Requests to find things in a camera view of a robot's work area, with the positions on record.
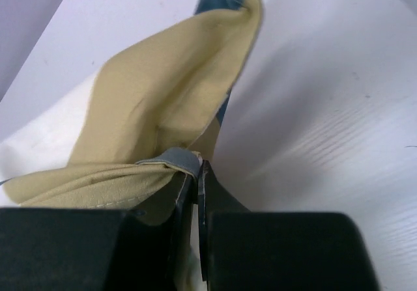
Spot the white pillow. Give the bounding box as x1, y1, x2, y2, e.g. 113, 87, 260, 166
1, 73, 98, 181

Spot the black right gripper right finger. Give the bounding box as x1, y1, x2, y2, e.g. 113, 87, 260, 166
197, 160, 249, 281

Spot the blue tan white pillowcase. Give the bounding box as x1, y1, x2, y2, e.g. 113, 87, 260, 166
1, 0, 263, 291

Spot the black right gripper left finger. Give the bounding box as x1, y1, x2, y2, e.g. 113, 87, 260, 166
130, 173, 194, 290

